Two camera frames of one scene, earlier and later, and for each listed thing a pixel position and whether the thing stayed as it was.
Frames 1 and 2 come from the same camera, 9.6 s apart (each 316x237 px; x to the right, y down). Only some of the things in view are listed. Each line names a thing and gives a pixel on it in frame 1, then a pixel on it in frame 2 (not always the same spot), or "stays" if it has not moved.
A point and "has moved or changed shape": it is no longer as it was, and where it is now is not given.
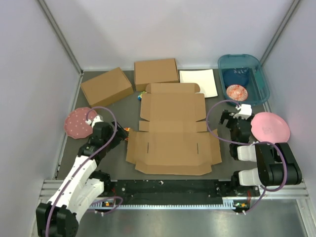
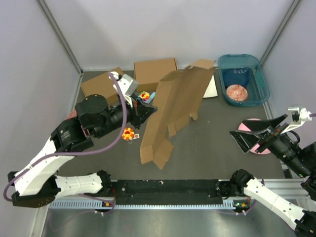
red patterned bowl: x=237 y=93 stays
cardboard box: x=109 y=86 stays
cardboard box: x=173 y=140 has moved or changed shape
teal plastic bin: x=258 y=90 stays
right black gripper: x=228 y=115 → x=245 y=140
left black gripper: x=120 y=135 → x=139 y=112
